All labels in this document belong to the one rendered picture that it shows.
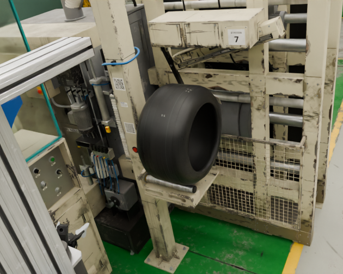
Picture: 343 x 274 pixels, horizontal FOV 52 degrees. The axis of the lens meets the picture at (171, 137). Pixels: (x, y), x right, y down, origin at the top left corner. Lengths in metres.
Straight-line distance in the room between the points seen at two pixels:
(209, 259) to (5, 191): 2.34
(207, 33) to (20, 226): 1.47
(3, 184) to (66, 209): 1.64
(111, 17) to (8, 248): 1.41
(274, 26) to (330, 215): 1.82
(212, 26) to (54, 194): 1.33
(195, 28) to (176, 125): 0.54
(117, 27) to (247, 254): 1.92
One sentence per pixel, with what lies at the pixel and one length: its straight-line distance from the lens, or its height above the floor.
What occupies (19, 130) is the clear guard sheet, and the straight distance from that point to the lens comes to 1.98.
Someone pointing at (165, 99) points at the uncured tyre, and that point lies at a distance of 1.86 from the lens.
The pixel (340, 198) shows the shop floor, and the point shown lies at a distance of 3.42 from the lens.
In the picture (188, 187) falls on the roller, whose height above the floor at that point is 0.92.
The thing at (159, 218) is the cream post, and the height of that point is 0.48.
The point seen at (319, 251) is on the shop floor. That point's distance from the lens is 2.96.
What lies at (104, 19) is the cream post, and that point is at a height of 1.87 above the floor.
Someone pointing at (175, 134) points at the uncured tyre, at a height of 1.33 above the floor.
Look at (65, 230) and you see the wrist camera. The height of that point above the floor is 1.14.
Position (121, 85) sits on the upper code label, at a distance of 2.03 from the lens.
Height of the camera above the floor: 2.22
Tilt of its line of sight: 30 degrees down
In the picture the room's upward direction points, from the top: 10 degrees counter-clockwise
